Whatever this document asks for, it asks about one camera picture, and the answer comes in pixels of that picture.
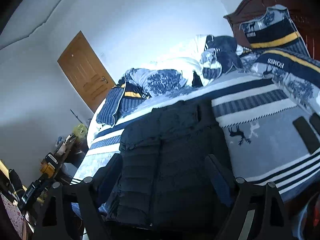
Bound black puffer jacket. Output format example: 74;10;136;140
103;100;231;227

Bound yellow container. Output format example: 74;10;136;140
40;153;59;178

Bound yellow green plastic bag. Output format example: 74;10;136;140
73;124;88;139

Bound cluttered side table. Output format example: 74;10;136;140
1;133;80;231

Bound blue striped bed sheet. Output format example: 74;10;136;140
73;72;319;202

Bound black smartphone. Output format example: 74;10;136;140
292;116;319;154
309;113;320;134

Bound blue striped pillow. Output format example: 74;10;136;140
96;83;148;127

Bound brown wooden door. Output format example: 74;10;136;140
57;31;116;112

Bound lying blue homes pillow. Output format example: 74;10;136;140
240;48;319;115

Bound crumpled blue white duvet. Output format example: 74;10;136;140
119;35;244;98

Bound upright blue homes pillow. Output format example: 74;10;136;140
239;4;310;57

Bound dark wooden headboard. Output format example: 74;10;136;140
224;0;319;60

